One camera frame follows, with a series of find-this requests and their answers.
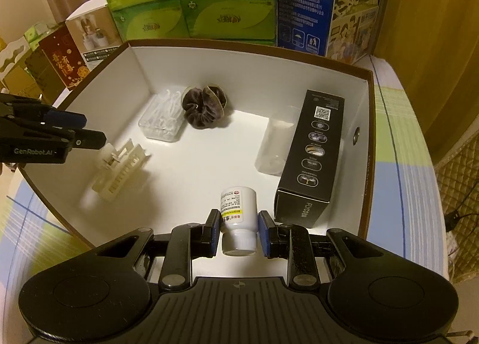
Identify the stack of green tissue packs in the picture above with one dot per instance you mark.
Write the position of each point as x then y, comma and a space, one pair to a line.
224, 11

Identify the clear floss pick box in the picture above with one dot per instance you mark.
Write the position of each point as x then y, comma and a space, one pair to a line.
161, 121

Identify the small green tissue packets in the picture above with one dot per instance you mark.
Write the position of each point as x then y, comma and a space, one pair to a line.
35, 33

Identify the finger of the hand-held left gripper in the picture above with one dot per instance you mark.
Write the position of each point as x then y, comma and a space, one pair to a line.
65, 117
89, 139

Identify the olive cardboard box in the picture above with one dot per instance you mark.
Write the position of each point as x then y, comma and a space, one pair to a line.
37, 76

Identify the wooden cabinet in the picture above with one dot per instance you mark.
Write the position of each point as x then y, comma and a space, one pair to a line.
430, 29

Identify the quilted chair cover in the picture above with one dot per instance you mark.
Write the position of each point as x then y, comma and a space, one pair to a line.
461, 168

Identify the cream hair claw clip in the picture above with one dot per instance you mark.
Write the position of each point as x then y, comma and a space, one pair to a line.
119, 173

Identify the black product box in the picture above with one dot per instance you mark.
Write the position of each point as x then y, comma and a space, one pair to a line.
310, 151

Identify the blue milk carton box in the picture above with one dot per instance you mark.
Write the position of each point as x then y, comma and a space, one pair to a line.
303, 3

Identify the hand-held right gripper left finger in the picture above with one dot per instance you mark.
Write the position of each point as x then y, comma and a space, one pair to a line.
214, 233

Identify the white pill bottle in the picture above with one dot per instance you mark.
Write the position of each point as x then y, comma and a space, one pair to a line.
237, 209

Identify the red gift box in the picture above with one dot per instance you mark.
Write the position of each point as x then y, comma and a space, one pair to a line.
60, 61

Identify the clear plastic container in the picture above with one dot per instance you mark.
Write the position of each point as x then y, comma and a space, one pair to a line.
273, 145

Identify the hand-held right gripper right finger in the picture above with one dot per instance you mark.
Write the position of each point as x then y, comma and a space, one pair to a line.
264, 234

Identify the brown cardboard storage box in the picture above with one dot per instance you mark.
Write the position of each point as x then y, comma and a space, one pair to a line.
209, 153

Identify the brown velvet scrunchie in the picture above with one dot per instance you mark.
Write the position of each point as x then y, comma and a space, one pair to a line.
204, 109

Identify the white wooden chair back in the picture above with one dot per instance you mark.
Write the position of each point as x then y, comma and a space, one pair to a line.
13, 57

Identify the white photo product box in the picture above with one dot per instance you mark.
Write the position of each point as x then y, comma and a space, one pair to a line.
93, 35

